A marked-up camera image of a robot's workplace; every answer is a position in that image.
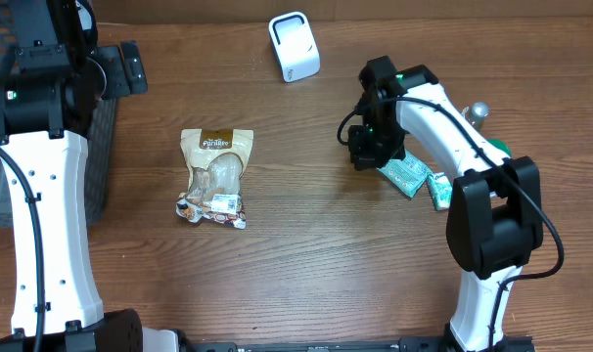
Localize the small teal tissue pack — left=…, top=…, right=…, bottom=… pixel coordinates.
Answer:
left=427, top=172, right=452, bottom=211

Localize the clear bottle silver cap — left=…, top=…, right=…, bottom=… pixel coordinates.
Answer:
left=462, top=102, right=489, bottom=131

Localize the brown white snack bag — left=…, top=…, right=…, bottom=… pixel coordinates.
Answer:
left=180, top=129, right=254, bottom=207

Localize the green lid Knorr jar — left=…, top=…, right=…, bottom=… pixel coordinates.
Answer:
left=488, top=139, right=512, bottom=157

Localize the colourful snack packet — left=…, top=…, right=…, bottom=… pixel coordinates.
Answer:
left=175, top=194, right=247, bottom=229

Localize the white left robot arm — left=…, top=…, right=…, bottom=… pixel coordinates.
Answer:
left=0, top=1, right=186, bottom=351

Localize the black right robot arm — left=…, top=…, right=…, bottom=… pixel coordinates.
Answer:
left=338, top=56, right=565, bottom=351

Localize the white barcode scanner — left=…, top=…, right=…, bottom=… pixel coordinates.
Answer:
left=268, top=11, right=321, bottom=83

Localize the grey plastic shopping basket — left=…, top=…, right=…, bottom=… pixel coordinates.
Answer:
left=0, top=1, right=117, bottom=228

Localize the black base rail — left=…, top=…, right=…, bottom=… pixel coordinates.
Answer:
left=178, top=335, right=536, bottom=352

